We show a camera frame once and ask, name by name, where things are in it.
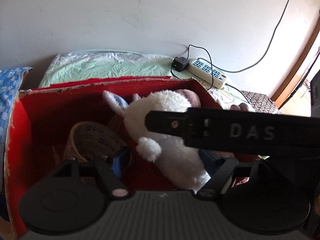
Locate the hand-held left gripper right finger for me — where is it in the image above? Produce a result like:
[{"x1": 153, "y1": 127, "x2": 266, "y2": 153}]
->
[{"x1": 197, "y1": 149, "x2": 278, "y2": 200}]

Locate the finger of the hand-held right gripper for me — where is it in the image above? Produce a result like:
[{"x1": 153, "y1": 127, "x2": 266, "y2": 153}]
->
[{"x1": 145, "y1": 110, "x2": 190, "y2": 138}]

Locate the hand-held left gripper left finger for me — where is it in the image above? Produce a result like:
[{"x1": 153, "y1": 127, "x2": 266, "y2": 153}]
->
[{"x1": 53, "y1": 147, "x2": 133, "y2": 200}]

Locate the white plush rabbit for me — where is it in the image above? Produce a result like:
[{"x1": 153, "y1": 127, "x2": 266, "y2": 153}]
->
[{"x1": 102, "y1": 90, "x2": 212, "y2": 193}]

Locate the red cardboard box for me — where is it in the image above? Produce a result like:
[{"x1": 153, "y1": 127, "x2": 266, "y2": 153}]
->
[{"x1": 4, "y1": 76, "x2": 225, "y2": 238}]

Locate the green sheet covered desktop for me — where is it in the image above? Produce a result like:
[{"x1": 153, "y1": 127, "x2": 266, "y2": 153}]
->
[{"x1": 39, "y1": 49, "x2": 250, "y2": 110}]

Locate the patterned stool cushion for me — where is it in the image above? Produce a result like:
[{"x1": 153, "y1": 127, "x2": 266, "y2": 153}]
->
[{"x1": 240, "y1": 91, "x2": 282, "y2": 115}]

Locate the pink plush toy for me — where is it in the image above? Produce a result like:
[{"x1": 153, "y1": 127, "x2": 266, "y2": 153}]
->
[{"x1": 175, "y1": 89, "x2": 202, "y2": 108}]

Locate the white power strip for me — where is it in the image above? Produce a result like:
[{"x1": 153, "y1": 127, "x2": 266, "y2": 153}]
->
[{"x1": 187, "y1": 58, "x2": 227, "y2": 89}]

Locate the blue patterned cloth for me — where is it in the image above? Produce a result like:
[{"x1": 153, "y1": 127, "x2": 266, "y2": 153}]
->
[{"x1": 0, "y1": 66, "x2": 34, "y2": 140}]

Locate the black power adapter with cable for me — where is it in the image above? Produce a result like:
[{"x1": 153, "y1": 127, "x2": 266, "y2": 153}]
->
[{"x1": 171, "y1": 44, "x2": 252, "y2": 104}]

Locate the wooden door frame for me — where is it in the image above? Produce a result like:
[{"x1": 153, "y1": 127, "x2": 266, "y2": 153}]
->
[{"x1": 267, "y1": 22, "x2": 320, "y2": 109}]

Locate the grey cable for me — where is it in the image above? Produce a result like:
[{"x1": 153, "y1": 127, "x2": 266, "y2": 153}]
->
[{"x1": 217, "y1": 0, "x2": 294, "y2": 73}]

